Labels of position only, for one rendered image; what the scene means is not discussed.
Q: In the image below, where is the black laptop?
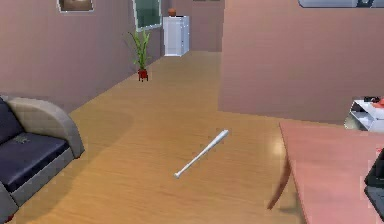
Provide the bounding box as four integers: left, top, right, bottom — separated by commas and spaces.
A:
363, 156, 384, 221

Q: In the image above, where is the white cabinet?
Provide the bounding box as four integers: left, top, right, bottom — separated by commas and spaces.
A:
162, 15, 191, 57

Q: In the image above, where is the framed wall picture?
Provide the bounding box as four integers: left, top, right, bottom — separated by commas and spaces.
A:
57, 0, 95, 14

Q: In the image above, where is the grey sofa with dark cushions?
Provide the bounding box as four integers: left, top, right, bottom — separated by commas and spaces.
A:
0, 94, 86, 224

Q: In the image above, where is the green house plant red pot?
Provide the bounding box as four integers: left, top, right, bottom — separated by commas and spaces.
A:
125, 29, 152, 83

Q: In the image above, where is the small grey object on sofa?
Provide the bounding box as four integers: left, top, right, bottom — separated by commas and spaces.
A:
14, 134, 31, 145

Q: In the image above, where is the reddish brown table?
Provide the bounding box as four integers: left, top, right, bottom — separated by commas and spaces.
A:
266, 121, 384, 224

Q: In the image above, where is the grey wall air conditioner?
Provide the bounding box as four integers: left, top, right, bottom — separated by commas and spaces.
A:
297, 0, 384, 9

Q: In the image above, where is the white framed window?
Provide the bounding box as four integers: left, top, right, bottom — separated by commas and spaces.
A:
132, 0, 163, 33

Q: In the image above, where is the white baseball bat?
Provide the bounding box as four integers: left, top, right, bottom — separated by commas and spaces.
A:
173, 129, 230, 180

